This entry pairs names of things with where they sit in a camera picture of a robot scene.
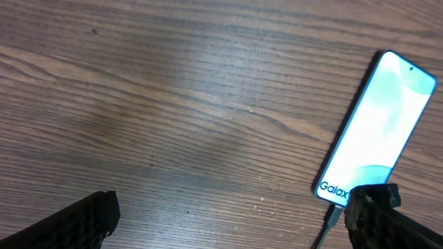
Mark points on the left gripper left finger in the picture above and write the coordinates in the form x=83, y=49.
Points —
x=84, y=224

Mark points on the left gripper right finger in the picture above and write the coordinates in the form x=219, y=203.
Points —
x=372, y=221

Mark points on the Samsung Galaxy smartphone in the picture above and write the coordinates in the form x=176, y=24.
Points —
x=386, y=112

